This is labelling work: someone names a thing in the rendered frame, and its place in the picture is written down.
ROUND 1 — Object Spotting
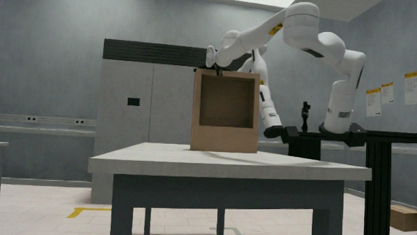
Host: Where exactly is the tan open-front wooden cabinet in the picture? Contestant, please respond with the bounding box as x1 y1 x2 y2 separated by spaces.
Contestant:
190 69 260 153

